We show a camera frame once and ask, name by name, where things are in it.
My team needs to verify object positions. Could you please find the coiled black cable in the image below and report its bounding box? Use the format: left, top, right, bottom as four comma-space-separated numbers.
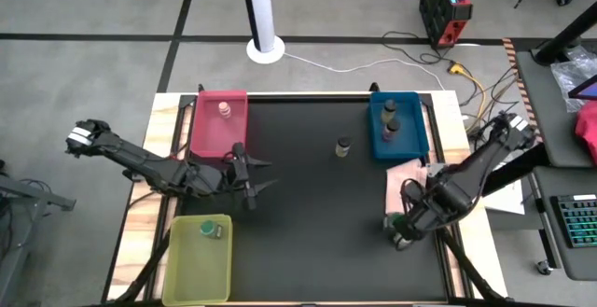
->
380, 30, 456, 65

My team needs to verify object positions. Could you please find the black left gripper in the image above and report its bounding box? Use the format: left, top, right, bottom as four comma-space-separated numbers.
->
223, 155, 280, 211

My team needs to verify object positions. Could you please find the white tower fan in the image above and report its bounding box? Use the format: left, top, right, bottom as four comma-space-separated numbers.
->
238, 0, 286, 65

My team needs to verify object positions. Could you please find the white paper sheet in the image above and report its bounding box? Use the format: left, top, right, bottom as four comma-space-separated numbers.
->
479, 183, 526, 216

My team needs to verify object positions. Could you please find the black aluminium table frame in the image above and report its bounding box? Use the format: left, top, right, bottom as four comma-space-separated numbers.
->
104, 82, 509, 307

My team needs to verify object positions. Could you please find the black table mat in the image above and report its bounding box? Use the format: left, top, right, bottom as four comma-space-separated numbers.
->
184, 95, 451, 302

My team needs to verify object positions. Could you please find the green-lid spice jar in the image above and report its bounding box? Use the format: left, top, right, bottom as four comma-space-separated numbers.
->
200, 219, 224, 241
383, 211, 405, 231

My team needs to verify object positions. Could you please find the red fabric item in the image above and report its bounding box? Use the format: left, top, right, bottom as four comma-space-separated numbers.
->
574, 101, 597, 166

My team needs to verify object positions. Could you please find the clear plastic bag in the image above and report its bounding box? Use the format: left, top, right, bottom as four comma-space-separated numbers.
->
549, 45, 597, 112

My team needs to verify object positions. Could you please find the striped hazard tape strip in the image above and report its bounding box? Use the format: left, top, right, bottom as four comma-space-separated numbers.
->
502, 37, 546, 146

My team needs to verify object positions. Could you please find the black desk pole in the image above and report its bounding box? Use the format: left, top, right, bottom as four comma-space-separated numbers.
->
534, 1, 597, 65

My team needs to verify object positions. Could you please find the blue plastic bin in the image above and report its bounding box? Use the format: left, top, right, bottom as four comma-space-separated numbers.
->
368, 91, 430, 161

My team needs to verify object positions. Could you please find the dark tablet screen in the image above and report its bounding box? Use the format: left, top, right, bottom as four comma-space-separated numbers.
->
567, 74, 597, 101

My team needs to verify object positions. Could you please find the red and black power station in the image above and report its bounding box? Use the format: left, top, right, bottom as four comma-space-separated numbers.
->
418, 0, 474, 49

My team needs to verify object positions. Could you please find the yellow cable with plug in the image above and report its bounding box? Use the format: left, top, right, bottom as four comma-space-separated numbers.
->
448, 62, 489, 131

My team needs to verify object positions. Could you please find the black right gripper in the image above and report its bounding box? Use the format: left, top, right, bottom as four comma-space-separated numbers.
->
390, 180, 467, 251

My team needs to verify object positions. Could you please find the black-lid jar pale yellow spice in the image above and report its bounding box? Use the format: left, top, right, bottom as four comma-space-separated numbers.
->
334, 136, 354, 159

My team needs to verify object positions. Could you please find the grey side desk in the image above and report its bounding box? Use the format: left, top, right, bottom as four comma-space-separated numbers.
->
515, 40, 597, 283

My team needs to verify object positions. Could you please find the pink cloth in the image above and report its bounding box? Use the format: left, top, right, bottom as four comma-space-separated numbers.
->
384, 158, 428, 215

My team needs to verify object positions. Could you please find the black-lid jar red spice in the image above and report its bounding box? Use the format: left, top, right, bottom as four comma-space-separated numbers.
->
382, 119, 402, 143

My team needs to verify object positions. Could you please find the red plastic bin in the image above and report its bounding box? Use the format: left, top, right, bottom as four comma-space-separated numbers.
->
189, 90, 249, 159

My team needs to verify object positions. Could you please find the grey metal stand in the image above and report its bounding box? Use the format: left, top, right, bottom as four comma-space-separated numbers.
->
0, 157, 78, 307

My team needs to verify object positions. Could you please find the backlit black keyboard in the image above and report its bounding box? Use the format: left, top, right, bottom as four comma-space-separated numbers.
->
549, 193, 597, 250

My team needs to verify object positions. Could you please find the white power cable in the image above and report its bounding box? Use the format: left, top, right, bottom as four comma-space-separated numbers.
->
283, 52, 447, 91

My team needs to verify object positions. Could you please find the yellow-green plastic bin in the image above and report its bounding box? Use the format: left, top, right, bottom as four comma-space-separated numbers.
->
161, 213, 233, 307

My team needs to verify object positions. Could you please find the black cable bundle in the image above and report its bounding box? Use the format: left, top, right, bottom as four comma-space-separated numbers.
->
459, 63, 521, 140

